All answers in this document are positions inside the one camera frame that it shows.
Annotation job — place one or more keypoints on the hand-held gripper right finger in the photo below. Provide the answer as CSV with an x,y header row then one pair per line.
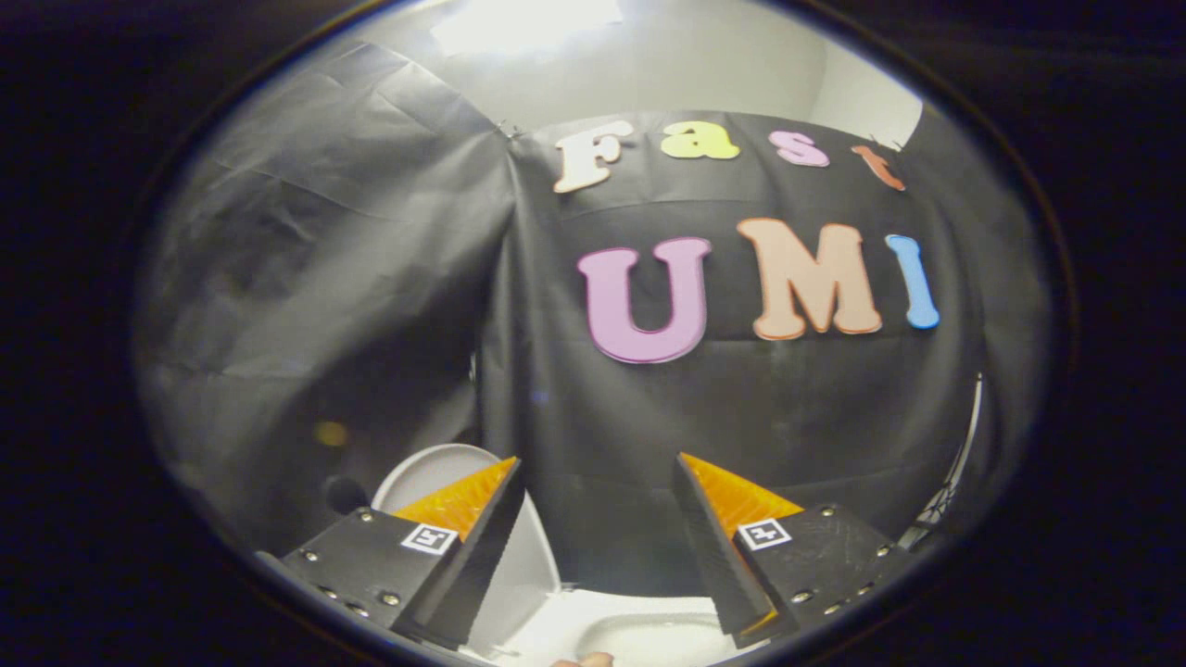
x,y
713,547

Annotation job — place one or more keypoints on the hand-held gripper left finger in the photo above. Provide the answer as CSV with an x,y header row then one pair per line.
x,y
482,542

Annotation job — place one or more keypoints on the black backdrop cloth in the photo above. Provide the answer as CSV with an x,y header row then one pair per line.
x,y
741,417

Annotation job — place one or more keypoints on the black tripod stand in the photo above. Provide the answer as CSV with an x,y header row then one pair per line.
x,y
938,508

